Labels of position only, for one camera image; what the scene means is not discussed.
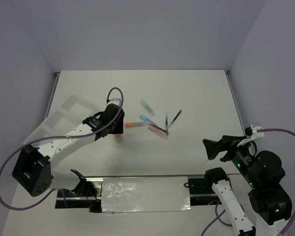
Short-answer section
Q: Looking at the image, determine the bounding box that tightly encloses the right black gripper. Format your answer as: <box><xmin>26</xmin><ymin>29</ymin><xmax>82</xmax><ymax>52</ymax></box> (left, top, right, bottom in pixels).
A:
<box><xmin>202</xmin><ymin>133</ymin><xmax>259</xmax><ymax>185</ymax></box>

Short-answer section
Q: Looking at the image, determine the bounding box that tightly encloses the pink cap glue stick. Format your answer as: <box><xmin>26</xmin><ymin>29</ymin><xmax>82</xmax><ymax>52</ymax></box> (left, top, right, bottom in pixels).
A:
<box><xmin>114</xmin><ymin>134</ymin><xmax>123</xmax><ymax>143</ymax></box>

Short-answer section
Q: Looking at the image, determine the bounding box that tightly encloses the orange cap highlighter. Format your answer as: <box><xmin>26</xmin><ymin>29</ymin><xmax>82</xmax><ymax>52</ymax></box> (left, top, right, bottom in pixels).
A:
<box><xmin>124</xmin><ymin>121</ymin><xmax>147</xmax><ymax>128</ymax></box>

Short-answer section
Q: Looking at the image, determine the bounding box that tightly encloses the purple cap highlighter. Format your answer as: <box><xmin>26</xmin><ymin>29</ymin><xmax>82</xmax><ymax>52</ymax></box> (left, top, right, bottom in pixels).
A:
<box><xmin>148</xmin><ymin>125</ymin><xmax>168</xmax><ymax>140</ymax></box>

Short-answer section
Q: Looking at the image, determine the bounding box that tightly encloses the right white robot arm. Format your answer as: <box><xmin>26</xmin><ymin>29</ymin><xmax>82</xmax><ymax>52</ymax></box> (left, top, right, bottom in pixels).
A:
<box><xmin>203</xmin><ymin>135</ymin><xmax>292</xmax><ymax>236</ymax></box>

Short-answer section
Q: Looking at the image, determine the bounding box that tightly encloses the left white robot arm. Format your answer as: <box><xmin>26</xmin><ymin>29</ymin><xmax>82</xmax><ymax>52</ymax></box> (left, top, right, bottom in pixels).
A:
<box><xmin>12</xmin><ymin>104</ymin><xmax>124</xmax><ymax>197</ymax></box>

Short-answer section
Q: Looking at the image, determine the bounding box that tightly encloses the green cap highlighter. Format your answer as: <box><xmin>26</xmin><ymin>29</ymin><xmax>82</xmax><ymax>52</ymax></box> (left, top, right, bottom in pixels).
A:
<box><xmin>140</xmin><ymin>100</ymin><xmax>156</xmax><ymax>117</ymax></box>

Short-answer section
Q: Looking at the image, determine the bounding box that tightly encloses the blue cap highlighter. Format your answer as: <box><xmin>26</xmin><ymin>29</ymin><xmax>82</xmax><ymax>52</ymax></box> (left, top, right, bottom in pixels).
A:
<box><xmin>139</xmin><ymin>114</ymin><xmax>159</xmax><ymax>126</ymax></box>

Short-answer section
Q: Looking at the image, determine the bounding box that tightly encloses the clear plastic organizer tray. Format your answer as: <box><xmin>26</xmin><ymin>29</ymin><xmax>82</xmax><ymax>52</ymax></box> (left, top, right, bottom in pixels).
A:
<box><xmin>23</xmin><ymin>94</ymin><xmax>99</xmax><ymax>144</ymax></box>

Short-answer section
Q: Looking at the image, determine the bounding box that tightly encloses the red gel pen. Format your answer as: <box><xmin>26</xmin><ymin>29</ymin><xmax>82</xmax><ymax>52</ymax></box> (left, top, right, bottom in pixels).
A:
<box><xmin>150</xmin><ymin>123</ymin><xmax>169</xmax><ymax>135</ymax></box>

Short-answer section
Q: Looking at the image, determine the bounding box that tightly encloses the dark blue gel pen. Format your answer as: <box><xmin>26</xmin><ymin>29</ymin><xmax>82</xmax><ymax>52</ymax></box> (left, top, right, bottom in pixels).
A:
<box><xmin>168</xmin><ymin>110</ymin><xmax>182</xmax><ymax>128</ymax></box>

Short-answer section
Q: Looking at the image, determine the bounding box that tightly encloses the teal gel pen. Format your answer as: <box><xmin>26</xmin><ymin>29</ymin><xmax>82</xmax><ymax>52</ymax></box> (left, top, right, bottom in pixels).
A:
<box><xmin>165</xmin><ymin>112</ymin><xmax>169</xmax><ymax>136</ymax></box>

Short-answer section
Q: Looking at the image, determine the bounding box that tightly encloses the silver foil covered panel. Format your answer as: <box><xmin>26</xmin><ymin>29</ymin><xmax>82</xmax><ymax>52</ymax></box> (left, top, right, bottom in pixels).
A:
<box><xmin>101</xmin><ymin>177</ymin><xmax>191</xmax><ymax>213</ymax></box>

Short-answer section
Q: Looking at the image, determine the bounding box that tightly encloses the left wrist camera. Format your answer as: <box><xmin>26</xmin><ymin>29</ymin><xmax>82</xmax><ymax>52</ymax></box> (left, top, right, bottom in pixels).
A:
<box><xmin>109</xmin><ymin>98</ymin><xmax>121</xmax><ymax>106</ymax></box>

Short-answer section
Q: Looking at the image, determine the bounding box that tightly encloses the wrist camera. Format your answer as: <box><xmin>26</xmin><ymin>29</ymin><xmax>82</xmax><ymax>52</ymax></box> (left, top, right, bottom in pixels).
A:
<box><xmin>237</xmin><ymin>122</ymin><xmax>265</xmax><ymax>147</ymax></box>
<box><xmin>109</xmin><ymin>98</ymin><xmax>121</xmax><ymax>106</ymax></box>

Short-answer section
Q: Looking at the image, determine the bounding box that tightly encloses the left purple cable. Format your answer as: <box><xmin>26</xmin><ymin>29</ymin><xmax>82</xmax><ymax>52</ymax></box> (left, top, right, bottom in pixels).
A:
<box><xmin>0</xmin><ymin>87</ymin><xmax>124</xmax><ymax>211</ymax></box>

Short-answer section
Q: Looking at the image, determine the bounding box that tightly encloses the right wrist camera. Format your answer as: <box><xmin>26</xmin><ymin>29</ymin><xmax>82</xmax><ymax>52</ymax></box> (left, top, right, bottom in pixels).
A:
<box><xmin>237</xmin><ymin>122</ymin><xmax>265</xmax><ymax>147</ymax></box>

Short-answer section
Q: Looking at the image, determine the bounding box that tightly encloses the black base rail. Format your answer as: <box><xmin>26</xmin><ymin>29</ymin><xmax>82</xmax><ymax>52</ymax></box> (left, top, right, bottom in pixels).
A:
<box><xmin>55</xmin><ymin>174</ymin><xmax>232</xmax><ymax>213</ymax></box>

